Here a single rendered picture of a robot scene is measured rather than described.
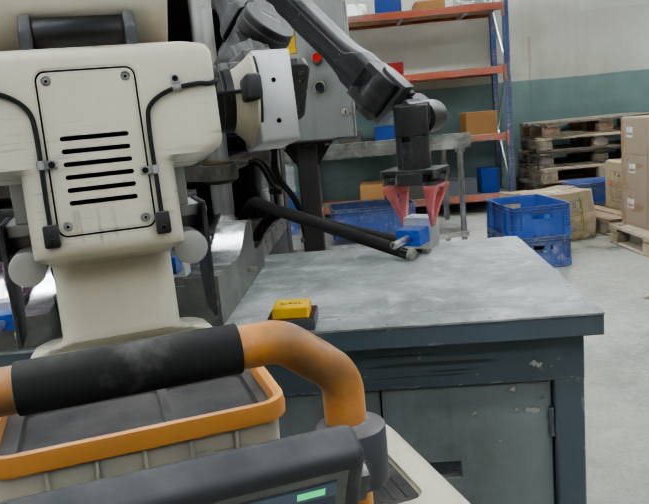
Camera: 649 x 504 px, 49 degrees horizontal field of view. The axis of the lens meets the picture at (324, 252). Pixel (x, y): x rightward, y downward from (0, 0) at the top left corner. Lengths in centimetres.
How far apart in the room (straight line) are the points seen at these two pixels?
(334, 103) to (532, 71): 629
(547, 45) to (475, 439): 720
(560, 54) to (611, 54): 54
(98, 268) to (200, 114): 21
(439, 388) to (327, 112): 102
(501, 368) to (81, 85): 81
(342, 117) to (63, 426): 153
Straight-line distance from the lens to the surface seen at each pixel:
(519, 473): 135
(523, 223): 490
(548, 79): 829
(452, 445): 131
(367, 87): 122
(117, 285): 86
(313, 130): 206
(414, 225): 123
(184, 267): 119
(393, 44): 802
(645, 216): 550
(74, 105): 81
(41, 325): 132
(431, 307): 126
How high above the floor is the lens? 114
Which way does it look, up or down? 11 degrees down
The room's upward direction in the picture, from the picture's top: 5 degrees counter-clockwise
